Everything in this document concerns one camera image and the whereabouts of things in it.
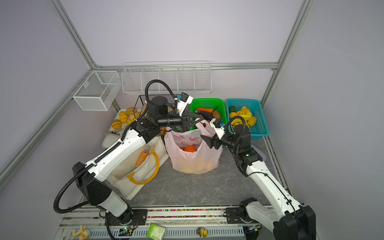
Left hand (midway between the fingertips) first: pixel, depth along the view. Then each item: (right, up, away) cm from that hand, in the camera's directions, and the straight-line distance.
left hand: (203, 121), depth 63 cm
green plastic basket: (+12, +15, +53) cm, 56 cm away
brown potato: (+12, +7, +50) cm, 51 cm away
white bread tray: (-62, -9, +41) cm, 75 cm away
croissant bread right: (-53, +7, +53) cm, 75 cm away
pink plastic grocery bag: (-6, -15, +9) cm, 18 cm away
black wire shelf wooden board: (-41, +13, +39) cm, 58 cm away
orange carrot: (+4, +10, +52) cm, 53 cm away
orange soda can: (-35, -21, +24) cm, 47 cm away
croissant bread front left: (-62, -1, +46) cm, 77 cm away
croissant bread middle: (-60, +5, +52) cm, 80 cm away
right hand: (+2, -4, +9) cm, 10 cm away
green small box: (-21, -51, +5) cm, 56 cm away
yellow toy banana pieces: (-55, -52, +5) cm, 76 cm away
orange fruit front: (-7, -16, +29) cm, 34 cm away
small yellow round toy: (0, -51, +5) cm, 51 cm away
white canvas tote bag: (-32, -25, +4) cm, 40 cm away
